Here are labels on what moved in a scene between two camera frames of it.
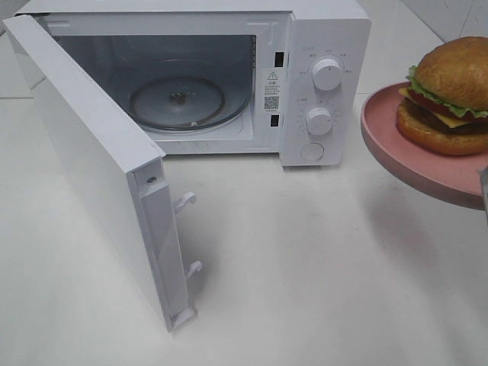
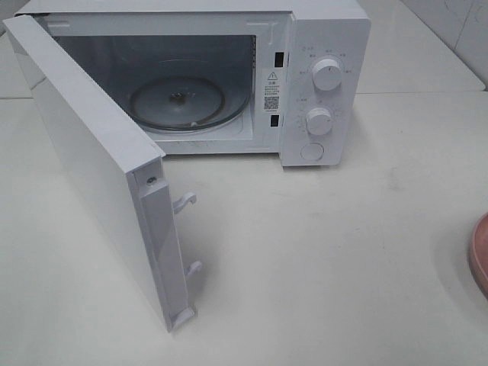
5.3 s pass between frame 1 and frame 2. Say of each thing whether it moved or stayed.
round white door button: stayed
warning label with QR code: stayed
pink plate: moved
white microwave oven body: stayed
